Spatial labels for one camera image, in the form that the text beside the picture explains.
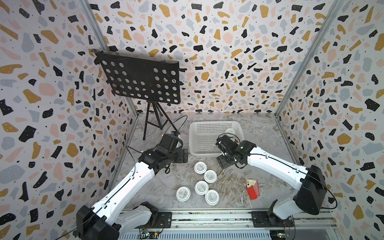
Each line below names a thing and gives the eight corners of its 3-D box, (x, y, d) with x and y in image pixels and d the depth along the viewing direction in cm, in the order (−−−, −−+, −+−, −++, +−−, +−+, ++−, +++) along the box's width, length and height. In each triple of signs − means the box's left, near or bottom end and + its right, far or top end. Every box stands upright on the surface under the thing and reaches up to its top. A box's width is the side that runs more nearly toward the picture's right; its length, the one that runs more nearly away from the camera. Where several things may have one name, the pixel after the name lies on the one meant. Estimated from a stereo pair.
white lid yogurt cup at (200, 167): (194, 177, 90) (194, 172, 84) (194, 167, 95) (194, 161, 89) (206, 177, 90) (206, 172, 84) (206, 167, 95) (206, 161, 89)
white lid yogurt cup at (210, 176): (208, 188, 86) (209, 184, 80) (202, 179, 90) (202, 174, 84) (218, 182, 89) (219, 177, 83) (211, 173, 92) (212, 167, 86)
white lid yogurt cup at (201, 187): (193, 195, 84) (193, 190, 78) (198, 183, 88) (197, 178, 82) (204, 199, 82) (205, 195, 76) (208, 188, 86) (209, 183, 80)
